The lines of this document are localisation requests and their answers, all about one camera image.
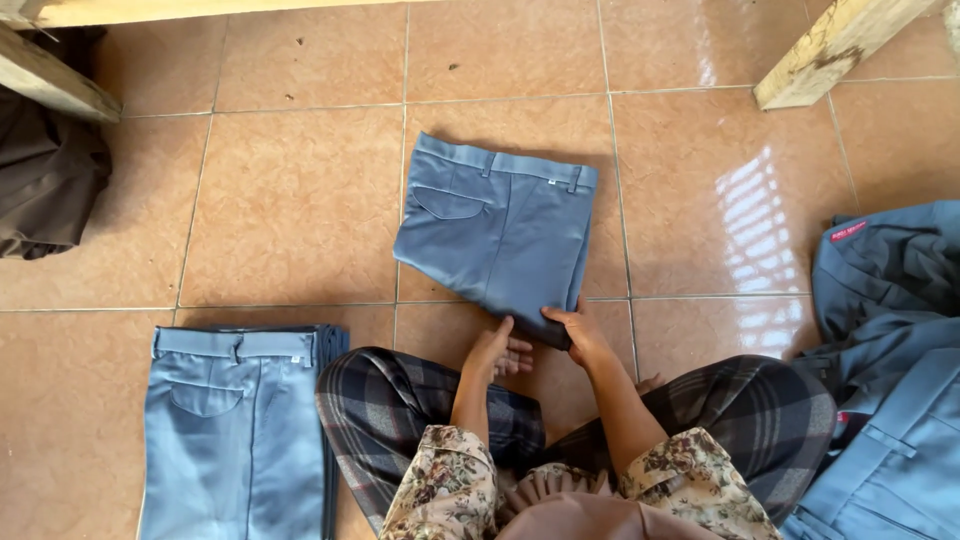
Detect person's left hand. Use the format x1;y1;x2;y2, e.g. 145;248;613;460
462;315;536;384

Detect person's right hand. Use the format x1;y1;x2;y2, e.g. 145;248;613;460
540;304;618;371

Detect grey-blue trousers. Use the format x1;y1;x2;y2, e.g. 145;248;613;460
392;131;600;352

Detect floral blouse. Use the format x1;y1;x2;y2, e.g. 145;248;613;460
378;423;785;540

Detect brown headscarf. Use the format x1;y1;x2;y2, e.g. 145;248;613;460
495;468;723;540

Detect plaid grey pants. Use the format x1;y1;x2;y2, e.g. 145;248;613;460
314;346;839;536

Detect stack of folded blue trousers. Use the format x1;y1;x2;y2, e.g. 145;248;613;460
137;324;351;540

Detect heap of unfolded blue trousers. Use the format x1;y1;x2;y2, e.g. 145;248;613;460
780;198;960;540

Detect long pale wooden beam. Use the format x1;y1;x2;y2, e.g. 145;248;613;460
0;0;451;31

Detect dark brown cloth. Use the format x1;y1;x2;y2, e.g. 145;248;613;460
0;27;114;261

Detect weathered wooden beam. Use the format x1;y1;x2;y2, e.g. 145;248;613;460
0;22;123;125

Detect pale wooden post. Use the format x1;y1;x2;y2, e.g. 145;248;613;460
753;0;943;112

